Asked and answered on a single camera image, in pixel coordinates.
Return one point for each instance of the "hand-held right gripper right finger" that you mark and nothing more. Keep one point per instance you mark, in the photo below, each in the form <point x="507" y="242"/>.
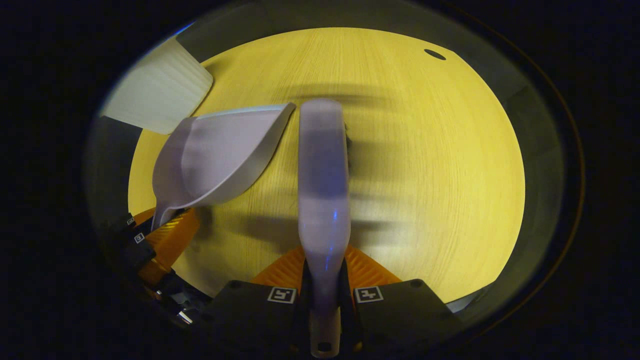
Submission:
<point x="400" y="312"/>

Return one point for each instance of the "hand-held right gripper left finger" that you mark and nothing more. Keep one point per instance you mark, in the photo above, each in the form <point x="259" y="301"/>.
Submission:
<point x="250" y="310"/>

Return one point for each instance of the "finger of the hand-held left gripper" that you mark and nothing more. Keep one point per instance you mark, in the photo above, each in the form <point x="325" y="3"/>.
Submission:
<point x="170" y="240"/>
<point x="129" y="222"/>

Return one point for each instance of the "pale pink dustpan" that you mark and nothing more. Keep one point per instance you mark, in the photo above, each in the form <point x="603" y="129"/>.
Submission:
<point x="220" y="155"/>

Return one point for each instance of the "white ribbed garbage bin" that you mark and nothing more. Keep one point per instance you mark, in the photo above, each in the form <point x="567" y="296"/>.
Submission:
<point x="160" y="90"/>

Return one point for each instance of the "small pale pink broom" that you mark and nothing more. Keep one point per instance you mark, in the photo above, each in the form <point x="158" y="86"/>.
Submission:
<point x="324" y="175"/>

